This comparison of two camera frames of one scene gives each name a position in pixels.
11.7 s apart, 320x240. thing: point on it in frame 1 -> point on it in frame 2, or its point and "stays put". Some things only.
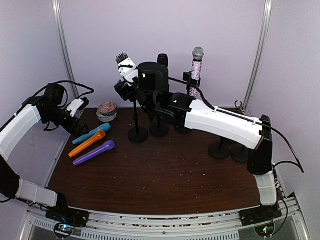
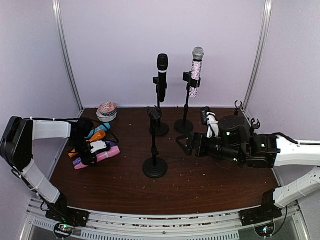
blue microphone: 104,127 stays put
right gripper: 121,89 -> 195,136
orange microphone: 98,135 stays put
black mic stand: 137,134 -> 154,168
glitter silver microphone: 198,54 stays put
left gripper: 76,132 -> 86,160
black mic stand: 158,128 stays put
